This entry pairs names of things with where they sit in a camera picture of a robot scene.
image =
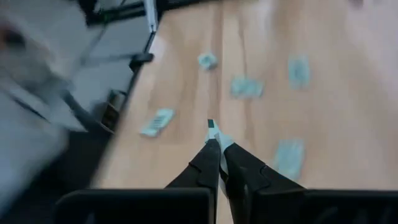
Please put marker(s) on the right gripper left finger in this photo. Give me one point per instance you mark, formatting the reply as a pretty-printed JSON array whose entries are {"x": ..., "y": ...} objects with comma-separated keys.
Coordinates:
[{"x": 205, "y": 168}]

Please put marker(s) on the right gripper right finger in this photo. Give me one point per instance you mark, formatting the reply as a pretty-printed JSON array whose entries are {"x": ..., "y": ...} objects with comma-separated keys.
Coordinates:
[{"x": 248, "y": 177}]

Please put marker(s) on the green stevia sweetener packet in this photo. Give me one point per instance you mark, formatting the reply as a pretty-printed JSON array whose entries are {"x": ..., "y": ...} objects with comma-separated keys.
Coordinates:
[
  {"x": 289, "y": 158},
  {"x": 246, "y": 87},
  {"x": 214, "y": 132},
  {"x": 157, "y": 122},
  {"x": 299, "y": 72},
  {"x": 207, "y": 60}
]

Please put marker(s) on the black table edge clamp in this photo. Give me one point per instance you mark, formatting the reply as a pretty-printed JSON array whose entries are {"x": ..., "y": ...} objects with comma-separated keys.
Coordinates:
[{"x": 141, "y": 59}]

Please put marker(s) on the silver bar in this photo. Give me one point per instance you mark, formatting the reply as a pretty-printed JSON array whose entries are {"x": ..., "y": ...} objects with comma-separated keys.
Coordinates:
[{"x": 151, "y": 15}]

